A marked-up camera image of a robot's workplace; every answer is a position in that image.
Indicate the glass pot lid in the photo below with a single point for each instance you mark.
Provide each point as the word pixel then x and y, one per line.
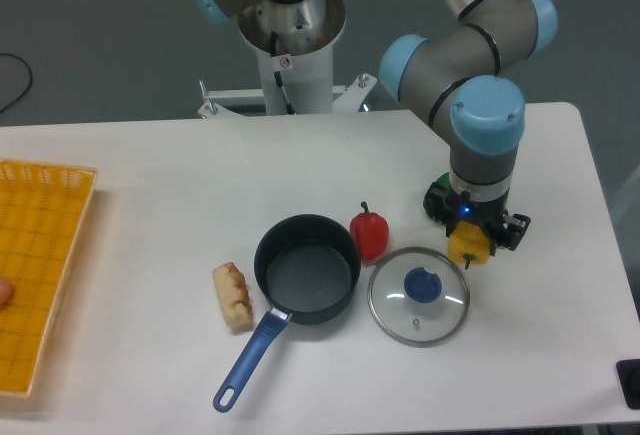
pixel 418 297

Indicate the red bell pepper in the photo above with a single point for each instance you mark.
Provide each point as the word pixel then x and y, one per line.
pixel 370 232

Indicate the green object behind gripper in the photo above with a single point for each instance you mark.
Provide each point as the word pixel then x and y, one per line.
pixel 443 181

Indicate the yellow bell pepper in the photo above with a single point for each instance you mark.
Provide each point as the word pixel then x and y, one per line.
pixel 468 245

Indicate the black device at table edge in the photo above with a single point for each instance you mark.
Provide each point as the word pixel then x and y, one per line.
pixel 628 375

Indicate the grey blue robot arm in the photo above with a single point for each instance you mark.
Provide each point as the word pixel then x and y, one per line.
pixel 454 86

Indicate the bread piece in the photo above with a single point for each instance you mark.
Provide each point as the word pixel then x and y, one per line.
pixel 233 296

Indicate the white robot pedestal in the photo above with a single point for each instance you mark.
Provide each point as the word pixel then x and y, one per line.
pixel 293 45

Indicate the dark blue saucepan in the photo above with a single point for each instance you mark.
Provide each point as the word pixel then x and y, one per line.
pixel 307 266

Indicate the yellow woven basket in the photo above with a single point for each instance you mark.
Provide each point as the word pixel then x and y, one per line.
pixel 43 206

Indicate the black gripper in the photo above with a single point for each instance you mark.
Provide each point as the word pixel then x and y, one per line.
pixel 501 229

